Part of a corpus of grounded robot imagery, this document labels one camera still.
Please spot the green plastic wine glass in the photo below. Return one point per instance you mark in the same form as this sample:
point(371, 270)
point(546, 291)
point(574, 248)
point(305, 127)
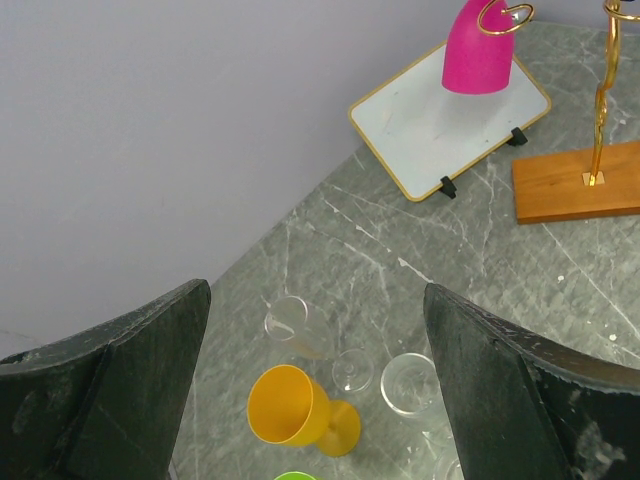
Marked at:
point(295, 475)

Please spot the clear glass rear flute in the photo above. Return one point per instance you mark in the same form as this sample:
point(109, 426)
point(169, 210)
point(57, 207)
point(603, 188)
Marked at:
point(411, 389)

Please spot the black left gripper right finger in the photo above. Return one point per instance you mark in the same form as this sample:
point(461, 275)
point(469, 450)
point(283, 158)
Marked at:
point(522, 406)

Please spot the pink plastic wine glass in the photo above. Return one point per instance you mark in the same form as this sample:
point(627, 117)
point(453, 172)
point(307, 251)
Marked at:
point(476, 63)

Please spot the clear glass lying far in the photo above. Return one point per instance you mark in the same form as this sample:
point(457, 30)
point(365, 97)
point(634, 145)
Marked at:
point(304, 331)

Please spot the orange plastic wine glass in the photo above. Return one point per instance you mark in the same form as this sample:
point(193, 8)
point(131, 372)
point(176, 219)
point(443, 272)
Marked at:
point(287, 407)

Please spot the gold framed mirror tray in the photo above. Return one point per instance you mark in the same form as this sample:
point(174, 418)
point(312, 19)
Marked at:
point(425, 136)

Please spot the gold wire wine glass rack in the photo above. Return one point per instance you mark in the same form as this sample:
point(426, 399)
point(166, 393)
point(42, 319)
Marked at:
point(580, 184)

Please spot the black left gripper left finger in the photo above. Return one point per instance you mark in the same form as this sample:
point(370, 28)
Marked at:
point(105, 403)

